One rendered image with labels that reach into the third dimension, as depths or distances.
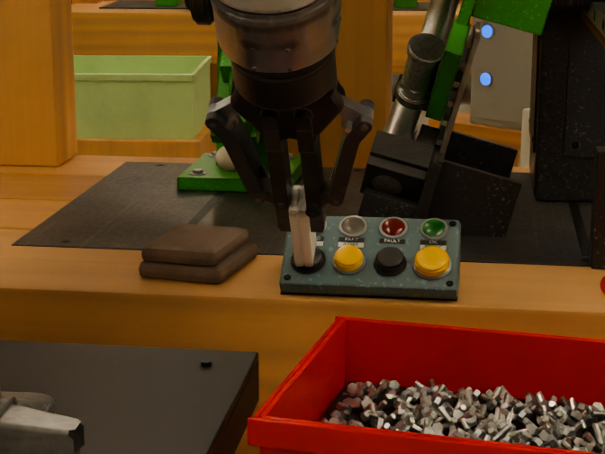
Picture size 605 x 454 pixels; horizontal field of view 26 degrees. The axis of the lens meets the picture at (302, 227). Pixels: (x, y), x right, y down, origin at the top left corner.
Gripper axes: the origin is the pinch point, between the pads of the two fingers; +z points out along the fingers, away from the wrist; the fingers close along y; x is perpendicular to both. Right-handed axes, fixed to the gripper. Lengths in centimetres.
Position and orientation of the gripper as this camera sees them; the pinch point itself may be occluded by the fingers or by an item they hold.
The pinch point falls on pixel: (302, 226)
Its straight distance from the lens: 108.1
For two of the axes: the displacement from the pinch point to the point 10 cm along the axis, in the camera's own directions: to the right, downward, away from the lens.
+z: 0.8, 6.6, 7.5
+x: 1.1, -7.5, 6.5
